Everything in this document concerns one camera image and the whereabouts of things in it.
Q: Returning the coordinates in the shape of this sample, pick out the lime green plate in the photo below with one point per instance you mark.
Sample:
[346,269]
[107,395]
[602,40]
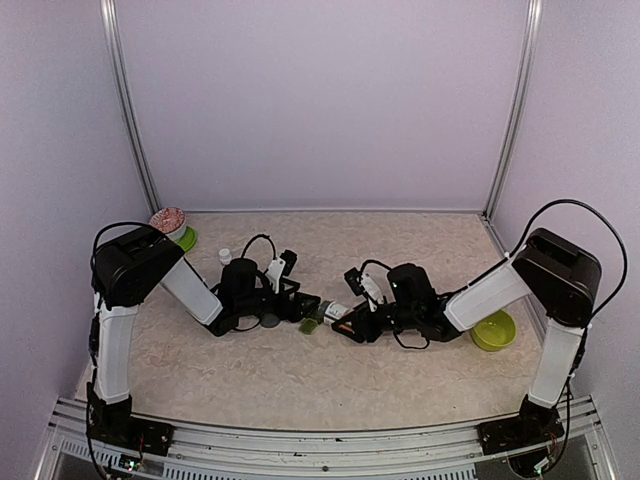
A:
[188,240]

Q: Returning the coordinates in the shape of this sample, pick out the orange pill bottle grey cap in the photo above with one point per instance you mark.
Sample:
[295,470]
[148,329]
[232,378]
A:
[333,311]

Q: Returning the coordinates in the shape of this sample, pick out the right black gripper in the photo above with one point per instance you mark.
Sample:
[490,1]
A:
[361,318]

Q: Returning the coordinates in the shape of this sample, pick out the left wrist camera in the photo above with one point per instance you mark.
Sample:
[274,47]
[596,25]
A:
[280,267]

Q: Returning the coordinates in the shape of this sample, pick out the front aluminium rail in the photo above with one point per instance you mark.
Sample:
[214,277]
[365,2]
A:
[206,451]

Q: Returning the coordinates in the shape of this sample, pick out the red patterned white bowl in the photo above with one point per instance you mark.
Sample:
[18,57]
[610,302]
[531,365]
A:
[170,221]

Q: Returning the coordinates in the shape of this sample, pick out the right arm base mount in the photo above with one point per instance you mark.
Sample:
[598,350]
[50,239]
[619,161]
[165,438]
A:
[533,424]

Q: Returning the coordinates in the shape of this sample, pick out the right aluminium frame post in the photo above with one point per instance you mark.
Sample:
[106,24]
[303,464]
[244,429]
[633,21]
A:
[526,61]

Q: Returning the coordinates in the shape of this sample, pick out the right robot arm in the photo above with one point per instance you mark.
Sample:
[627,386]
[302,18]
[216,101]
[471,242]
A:
[563,277]

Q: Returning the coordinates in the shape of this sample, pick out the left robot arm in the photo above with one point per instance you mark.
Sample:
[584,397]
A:
[128,269]

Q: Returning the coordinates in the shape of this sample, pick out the lime green bowl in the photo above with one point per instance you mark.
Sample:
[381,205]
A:
[494,333]

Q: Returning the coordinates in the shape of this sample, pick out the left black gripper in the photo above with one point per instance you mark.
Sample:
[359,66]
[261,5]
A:
[295,314]

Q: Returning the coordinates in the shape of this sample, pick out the green weekly pill organizer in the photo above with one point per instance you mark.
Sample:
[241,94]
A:
[311,322]

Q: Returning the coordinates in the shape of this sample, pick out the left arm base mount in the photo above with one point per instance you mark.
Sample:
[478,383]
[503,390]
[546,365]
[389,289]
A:
[132,430]

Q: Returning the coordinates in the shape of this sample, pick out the aluminium frame post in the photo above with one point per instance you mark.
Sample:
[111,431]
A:
[115,49]
[526,61]

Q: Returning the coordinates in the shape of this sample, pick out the left aluminium frame post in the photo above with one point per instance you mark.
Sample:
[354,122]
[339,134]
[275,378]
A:
[115,49]

